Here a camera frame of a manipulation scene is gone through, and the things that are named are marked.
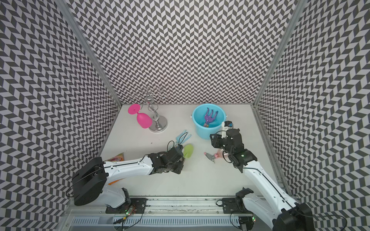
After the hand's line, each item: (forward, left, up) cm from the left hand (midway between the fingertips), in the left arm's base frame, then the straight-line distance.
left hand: (180, 167), depth 83 cm
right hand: (+11, -19, +14) cm, 26 cm away
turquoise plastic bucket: (+17, -20, +17) cm, 31 cm away
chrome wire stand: (+33, +17, -1) cm, 38 cm away
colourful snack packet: (+6, +38, 0) cm, 38 cm away
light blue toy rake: (+23, 0, -5) cm, 23 cm away
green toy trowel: (+10, -5, +1) cm, 11 cm away
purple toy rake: (+30, -19, +7) cm, 36 cm away
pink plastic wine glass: (+26, +24, +11) cm, 37 cm away
